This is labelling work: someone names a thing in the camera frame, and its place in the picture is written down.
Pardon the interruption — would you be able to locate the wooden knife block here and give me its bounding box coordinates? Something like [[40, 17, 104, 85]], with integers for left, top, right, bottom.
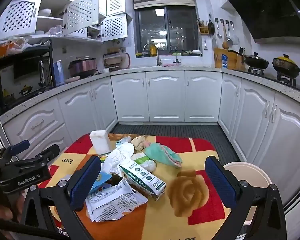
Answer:
[[227, 47, 247, 71]]

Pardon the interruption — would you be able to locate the hanging steel strainer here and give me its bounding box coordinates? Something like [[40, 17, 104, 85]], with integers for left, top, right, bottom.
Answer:
[[230, 21, 240, 46]]

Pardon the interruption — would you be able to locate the pink rice cooker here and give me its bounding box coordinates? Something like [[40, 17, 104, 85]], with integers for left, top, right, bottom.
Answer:
[[68, 57, 98, 78]]

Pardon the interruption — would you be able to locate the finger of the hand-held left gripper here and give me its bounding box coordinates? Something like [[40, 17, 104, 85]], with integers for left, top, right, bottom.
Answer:
[[0, 139, 30, 157], [0, 144, 61, 173]]

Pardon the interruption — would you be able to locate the striped roller blind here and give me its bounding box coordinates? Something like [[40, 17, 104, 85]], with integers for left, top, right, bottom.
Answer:
[[132, 0, 197, 10]]

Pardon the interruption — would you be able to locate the blue snack packet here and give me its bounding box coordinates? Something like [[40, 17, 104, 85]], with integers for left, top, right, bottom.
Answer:
[[89, 171, 113, 195]]

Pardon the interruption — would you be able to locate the wooden cutting board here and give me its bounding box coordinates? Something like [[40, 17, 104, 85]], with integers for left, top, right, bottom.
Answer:
[[214, 47, 240, 69]]

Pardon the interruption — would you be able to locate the white foam block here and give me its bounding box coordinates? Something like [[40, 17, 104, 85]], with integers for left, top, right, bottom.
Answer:
[[89, 129, 112, 155]]

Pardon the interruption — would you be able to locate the white tissue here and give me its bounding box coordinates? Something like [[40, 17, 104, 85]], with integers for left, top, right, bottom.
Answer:
[[103, 142, 135, 174]]

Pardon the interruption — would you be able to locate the wooden chopstick holder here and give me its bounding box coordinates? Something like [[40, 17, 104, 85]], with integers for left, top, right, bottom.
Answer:
[[197, 19, 210, 36]]

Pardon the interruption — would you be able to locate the black counter rack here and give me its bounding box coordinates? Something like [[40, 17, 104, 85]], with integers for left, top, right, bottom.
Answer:
[[103, 52, 123, 68]]

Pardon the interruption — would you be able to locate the clear plastic bag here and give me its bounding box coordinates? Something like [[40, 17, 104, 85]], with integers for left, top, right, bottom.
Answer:
[[46, 24, 63, 35]]

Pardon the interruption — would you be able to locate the white printed sachet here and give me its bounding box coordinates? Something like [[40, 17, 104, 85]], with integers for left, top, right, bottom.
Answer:
[[86, 180, 148, 222]]

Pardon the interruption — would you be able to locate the dark ribbed floor mat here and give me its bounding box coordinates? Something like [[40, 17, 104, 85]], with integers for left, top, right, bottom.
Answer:
[[110, 123, 248, 164]]

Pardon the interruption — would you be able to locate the hanging black pan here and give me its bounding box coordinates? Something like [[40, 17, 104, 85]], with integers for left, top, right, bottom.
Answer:
[[207, 14, 215, 37]]

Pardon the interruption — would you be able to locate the black range hood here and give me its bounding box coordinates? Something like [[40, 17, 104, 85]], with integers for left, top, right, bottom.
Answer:
[[227, 0, 300, 43]]

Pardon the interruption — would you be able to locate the steel arched faucet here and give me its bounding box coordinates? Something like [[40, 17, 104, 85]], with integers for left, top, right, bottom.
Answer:
[[143, 43, 163, 67]]

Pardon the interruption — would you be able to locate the black gas stove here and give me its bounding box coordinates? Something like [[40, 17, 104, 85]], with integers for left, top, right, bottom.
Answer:
[[240, 66, 300, 93]]

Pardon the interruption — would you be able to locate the white louvered cabinet door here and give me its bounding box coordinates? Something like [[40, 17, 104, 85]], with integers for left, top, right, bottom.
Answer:
[[106, 0, 126, 17]]

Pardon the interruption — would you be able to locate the hanging wooden spatula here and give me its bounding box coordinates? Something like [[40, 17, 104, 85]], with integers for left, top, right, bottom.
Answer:
[[222, 20, 229, 50]]

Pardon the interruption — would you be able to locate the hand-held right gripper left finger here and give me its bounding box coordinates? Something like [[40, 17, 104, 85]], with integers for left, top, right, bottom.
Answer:
[[16, 155, 102, 240]]

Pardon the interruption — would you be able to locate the white lattice cabinet door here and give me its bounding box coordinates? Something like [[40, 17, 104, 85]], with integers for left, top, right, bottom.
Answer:
[[101, 14, 128, 42], [0, 0, 42, 43], [62, 0, 100, 37]]

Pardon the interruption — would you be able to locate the beige round bin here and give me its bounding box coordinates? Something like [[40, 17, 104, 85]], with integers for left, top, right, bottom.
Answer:
[[222, 162, 272, 230]]

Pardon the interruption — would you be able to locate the person's left hand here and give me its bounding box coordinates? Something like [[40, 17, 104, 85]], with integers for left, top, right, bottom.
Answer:
[[0, 204, 13, 222]]

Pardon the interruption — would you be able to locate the dark window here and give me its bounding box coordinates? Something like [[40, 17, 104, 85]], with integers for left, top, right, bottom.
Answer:
[[134, 5, 200, 55]]

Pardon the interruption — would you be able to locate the row of white cabinet doors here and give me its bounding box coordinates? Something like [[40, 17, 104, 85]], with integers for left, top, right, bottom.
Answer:
[[0, 70, 300, 213]]

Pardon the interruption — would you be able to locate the green white packet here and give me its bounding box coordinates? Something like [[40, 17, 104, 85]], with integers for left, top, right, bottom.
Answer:
[[131, 152, 157, 172]]

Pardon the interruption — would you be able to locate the green towel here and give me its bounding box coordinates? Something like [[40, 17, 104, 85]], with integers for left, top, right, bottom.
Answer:
[[144, 142, 183, 168]]

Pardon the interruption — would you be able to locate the black microwave oven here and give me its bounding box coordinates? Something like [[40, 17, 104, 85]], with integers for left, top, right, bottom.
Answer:
[[0, 52, 57, 105], [0, 39, 57, 110]]

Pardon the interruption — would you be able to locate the round pink board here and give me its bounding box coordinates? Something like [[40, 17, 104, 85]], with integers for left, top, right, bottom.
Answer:
[[120, 52, 131, 69]]

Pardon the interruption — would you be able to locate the beige cloth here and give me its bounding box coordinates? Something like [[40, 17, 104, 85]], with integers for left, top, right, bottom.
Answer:
[[130, 135, 150, 152]]

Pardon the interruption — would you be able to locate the orange white plastic bag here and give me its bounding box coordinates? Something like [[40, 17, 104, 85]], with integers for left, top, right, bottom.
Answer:
[[0, 36, 32, 57]]

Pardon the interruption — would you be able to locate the printed rose table cloth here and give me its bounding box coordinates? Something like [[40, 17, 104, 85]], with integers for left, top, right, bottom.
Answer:
[[37, 133, 237, 240]]

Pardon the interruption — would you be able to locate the blue kettle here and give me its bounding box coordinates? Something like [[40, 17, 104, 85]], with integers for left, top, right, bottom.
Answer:
[[53, 60, 65, 87]]

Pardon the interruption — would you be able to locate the white teal wrapper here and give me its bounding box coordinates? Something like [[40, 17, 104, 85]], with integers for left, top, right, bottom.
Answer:
[[115, 135, 132, 147]]

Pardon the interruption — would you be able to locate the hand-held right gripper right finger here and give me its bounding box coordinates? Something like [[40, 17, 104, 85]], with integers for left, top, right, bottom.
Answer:
[[204, 156, 287, 240]]

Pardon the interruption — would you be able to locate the black pot with yellow lid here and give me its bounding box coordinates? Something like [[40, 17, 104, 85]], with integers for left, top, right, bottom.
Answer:
[[272, 54, 300, 79]]

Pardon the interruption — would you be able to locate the black wok with lid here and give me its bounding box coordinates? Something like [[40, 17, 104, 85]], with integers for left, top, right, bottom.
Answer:
[[243, 52, 270, 69]]

